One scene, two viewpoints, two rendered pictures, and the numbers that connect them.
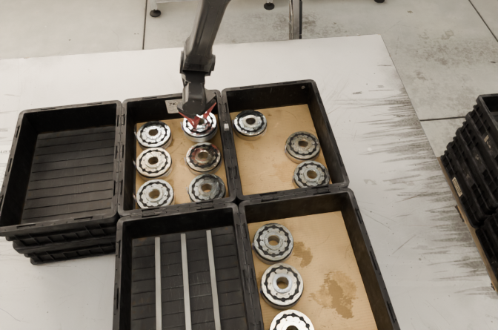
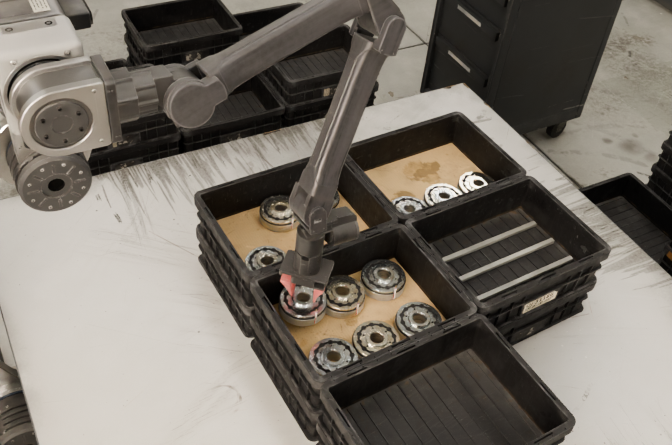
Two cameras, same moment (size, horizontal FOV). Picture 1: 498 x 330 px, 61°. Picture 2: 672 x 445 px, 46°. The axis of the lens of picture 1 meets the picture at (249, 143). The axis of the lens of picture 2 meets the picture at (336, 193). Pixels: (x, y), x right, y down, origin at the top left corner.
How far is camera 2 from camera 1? 1.74 m
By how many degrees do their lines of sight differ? 70
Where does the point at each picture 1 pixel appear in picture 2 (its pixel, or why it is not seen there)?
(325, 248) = (387, 183)
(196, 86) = (337, 212)
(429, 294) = not seen: hidden behind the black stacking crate
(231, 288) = (465, 238)
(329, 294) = (427, 176)
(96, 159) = (399, 423)
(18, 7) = not seen: outside the picture
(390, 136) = (188, 182)
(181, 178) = (375, 314)
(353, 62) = (51, 229)
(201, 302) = (491, 255)
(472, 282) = not seen: hidden behind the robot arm
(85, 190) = (447, 411)
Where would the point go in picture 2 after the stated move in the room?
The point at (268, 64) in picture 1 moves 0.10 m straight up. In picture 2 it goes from (75, 328) to (69, 300)
